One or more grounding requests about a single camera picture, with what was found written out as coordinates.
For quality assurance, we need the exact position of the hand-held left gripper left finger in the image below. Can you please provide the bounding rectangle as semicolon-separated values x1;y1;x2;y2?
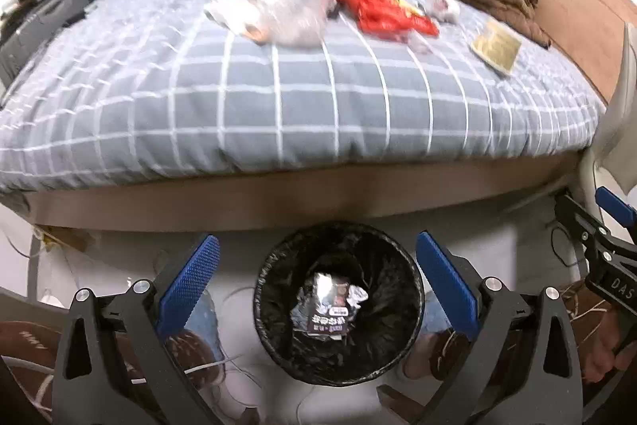
50;233;222;425

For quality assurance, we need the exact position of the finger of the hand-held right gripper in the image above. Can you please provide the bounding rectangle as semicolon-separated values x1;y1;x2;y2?
553;193;616;267
594;186;637;257

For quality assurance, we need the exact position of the clear plastic bag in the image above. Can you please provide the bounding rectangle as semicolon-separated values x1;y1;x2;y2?
249;0;332;47

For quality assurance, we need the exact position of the person's leg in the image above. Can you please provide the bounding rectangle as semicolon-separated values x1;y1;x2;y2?
402;296;473;381
164;296;227;388

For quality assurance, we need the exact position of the red plastic bag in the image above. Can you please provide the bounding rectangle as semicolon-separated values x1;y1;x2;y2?
332;0;441;41

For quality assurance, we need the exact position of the black floor cable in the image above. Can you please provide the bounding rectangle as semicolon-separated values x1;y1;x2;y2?
550;226;584;267

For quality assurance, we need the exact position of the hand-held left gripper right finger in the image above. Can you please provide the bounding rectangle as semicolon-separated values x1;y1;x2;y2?
415;230;585;425

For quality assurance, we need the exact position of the black trash bin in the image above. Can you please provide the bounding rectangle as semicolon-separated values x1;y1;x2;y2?
253;221;425;387

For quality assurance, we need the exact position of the crumpled silver snack wrapper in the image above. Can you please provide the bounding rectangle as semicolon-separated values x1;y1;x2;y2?
291;273;369;336

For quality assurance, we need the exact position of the crumpled white wrapper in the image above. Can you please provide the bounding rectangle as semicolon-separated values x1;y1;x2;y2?
428;0;461;24

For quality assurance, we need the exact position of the person's left leg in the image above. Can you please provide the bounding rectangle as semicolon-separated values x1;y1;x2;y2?
164;296;227;388

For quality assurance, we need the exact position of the white cable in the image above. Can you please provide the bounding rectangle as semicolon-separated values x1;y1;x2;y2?
186;353;262;406

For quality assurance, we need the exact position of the grey checked bed sheet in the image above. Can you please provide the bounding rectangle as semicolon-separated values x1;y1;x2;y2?
0;0;605;194

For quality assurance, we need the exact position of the person's right hand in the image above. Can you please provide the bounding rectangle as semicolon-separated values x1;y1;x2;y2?
584;328;625;386

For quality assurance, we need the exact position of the wooden bed frame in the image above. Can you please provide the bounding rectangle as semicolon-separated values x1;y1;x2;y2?
25;151;583;233

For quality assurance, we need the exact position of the yellow snack packet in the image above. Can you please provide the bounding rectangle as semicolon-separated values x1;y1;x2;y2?
470;19;522;77

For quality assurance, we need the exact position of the white crumpled paper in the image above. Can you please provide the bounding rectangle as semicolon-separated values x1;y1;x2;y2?
204;0;264;32

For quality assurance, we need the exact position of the person's right leg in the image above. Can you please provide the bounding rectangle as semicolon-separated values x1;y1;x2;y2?
402;296;473;381

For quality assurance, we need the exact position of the grey hard suitcase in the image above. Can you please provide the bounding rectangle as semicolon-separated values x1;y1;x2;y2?
0;0;90;82

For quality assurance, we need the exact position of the wooden headboard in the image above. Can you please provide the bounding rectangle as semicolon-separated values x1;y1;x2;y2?
495;0;637;102

